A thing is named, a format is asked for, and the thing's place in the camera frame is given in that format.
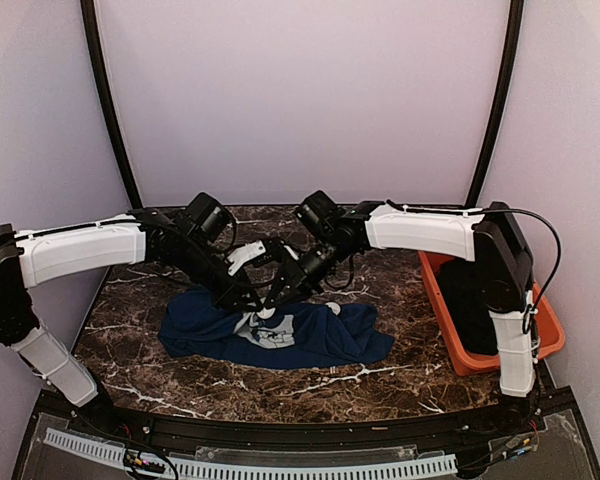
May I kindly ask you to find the black garment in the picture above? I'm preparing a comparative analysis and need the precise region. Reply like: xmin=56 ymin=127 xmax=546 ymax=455
xmin=436 ymin=258 xmax=498 ymax=356

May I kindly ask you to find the orange plastic basket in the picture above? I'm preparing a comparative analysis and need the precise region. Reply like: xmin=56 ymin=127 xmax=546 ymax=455
xmin=418 ymin=251 xmax=566 ymax=376

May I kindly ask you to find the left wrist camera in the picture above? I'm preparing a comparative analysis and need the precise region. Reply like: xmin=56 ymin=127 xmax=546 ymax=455
xmin=226 ymin=239 xmax=282 ymax=277

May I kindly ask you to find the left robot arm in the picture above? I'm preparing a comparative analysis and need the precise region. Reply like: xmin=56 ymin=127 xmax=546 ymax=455
xmin=0 ymin=193 xmax=266 ymax=436

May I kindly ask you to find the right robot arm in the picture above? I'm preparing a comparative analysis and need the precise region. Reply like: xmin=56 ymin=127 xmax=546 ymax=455
xmin=264 ymin=191 xmax=545 ymax=434

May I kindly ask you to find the left black frame post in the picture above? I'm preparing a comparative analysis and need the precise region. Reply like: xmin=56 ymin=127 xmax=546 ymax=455
xmin=80 ymin=0 xmax=143 ymax=209

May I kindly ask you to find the black front rail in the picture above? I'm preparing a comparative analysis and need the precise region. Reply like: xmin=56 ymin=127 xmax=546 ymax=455
xmin=39 ymin=389 xmax=551 ymax=456

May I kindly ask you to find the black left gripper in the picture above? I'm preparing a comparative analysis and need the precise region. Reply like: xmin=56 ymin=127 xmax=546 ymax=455
xmin=177 ymin=237 xmax=265 ymax=312

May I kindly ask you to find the white slotted cable duct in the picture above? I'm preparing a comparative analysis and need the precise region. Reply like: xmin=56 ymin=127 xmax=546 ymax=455
xmin=43 ymin=427 xmax=458 ymax=479

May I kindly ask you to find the round gold white brooch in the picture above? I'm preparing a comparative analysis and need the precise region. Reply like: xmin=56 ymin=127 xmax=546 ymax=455
xmin=326 ymin=302 xmax=341 ymax=315

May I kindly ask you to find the blue printed t-shirt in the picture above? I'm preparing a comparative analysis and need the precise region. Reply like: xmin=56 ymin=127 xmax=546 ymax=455
xmin=158 ymin=287 xmax=394 ymax=370

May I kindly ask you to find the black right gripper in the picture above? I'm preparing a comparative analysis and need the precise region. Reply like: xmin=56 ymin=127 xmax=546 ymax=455
xmin=264 ymin=233 xmax=354 ymax=306

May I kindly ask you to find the right black frame post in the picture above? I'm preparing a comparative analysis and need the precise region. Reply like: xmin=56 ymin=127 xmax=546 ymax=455
xmin=464 ymin=0 xmax=525 ymax=208

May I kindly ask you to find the black frame post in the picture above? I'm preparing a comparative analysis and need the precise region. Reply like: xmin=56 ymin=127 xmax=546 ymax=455
xmin=80 ymin=0 xmax=143 ymax=209
xmin=464 ymin=0 xmax=525 ymax=208

